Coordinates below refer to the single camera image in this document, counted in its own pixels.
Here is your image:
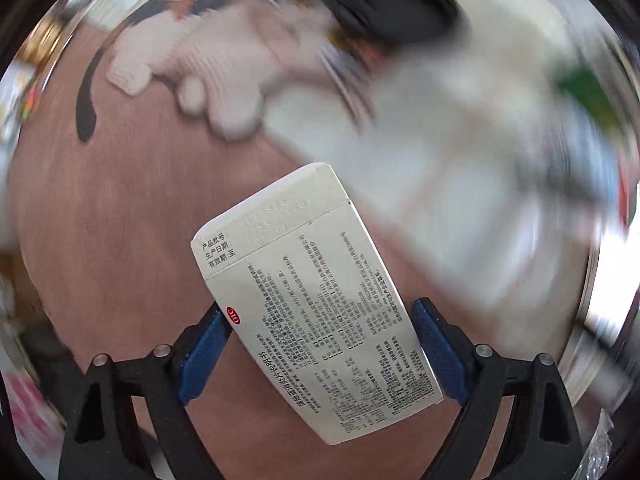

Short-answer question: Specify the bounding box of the pink and white packet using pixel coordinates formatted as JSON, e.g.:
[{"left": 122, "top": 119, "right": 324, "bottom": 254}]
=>
[{"left": 5, "top": 370, "right": 67, "bottom": 461}]

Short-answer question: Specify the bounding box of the dark round object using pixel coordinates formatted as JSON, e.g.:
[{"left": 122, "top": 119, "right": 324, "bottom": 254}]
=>
[{"left": 325, "top": 0, "right": 468, "bottom": 46}]

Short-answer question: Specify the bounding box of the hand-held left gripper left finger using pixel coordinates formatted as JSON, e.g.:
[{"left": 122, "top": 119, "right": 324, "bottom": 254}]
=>
[{"left": 59, "top": 301, "right": 235, "bottom": 480}]

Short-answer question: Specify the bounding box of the clear plastic wrapper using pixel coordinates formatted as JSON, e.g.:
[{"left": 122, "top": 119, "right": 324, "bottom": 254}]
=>
[{"left": 575, "top": 410, "right": 617, "bottom": 480}]

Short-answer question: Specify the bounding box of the white printed medicine box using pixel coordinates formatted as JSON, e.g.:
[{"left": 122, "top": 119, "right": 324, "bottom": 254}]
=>
[{"left": 190, "top": 162, "right": 444, "bottom": 446}]

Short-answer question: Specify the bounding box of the brown cat print mat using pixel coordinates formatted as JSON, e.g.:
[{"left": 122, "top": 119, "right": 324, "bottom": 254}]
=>
[{"left": 10, "top": 0, "right": 591, "bottom": 480}]

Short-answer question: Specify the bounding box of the blurred white box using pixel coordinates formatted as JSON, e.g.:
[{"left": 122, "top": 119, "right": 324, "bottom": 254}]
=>
[{"left": 265, "top": 45, "right": 606, "bottom": 321}]

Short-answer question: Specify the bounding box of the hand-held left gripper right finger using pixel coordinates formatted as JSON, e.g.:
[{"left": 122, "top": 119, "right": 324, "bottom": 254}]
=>
[{"left": 411, "top": 297, "right": 588, "bottom": 480}]

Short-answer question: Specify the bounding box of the green packet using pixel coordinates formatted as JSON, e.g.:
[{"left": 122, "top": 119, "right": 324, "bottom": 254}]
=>
[{"left": 557, "top": 67, "right": 626, "bottom": 131}]

